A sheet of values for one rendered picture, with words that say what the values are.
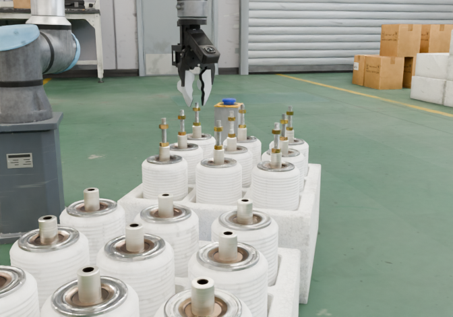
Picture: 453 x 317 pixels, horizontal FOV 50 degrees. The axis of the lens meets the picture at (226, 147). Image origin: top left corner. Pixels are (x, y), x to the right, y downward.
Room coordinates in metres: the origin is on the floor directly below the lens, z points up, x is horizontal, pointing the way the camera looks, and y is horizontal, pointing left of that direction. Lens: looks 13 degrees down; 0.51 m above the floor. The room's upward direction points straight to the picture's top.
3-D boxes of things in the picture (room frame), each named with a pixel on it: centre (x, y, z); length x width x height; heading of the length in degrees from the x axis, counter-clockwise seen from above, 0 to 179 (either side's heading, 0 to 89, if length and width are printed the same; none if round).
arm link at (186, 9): (1.23, 0.09, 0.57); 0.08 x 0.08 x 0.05
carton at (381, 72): (4.74, -1.52, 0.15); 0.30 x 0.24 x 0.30; 12
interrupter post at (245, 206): (0.65, -0.03, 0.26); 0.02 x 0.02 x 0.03
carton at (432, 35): (4.88, -2.01, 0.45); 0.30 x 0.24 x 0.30; 11
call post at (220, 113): (1.38, -0.01, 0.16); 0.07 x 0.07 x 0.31; 76
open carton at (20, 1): (5.48, 2.14, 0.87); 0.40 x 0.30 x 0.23; 89
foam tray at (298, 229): (1.08, -0.01, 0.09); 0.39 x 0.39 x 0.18; 76
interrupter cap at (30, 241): (0.58, 0.23, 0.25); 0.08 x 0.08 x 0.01
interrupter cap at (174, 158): (0.99, 0.13, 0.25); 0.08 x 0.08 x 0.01
